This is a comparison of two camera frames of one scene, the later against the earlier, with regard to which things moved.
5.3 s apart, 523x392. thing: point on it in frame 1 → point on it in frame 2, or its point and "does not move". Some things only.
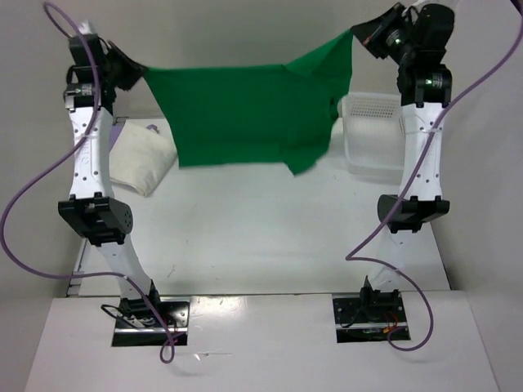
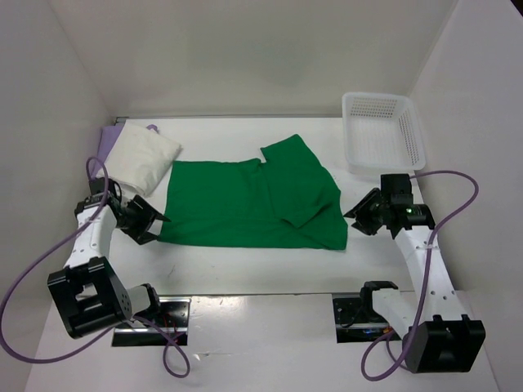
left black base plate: (137, 324) does not move
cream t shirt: (140, 157) does not move
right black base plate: (368, 317) does not move
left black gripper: (135, 69) → (140, 233)
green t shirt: (255, 113) → (288, 198)
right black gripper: (371, 31) → (363, 223)
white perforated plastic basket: (375, 133) does not move
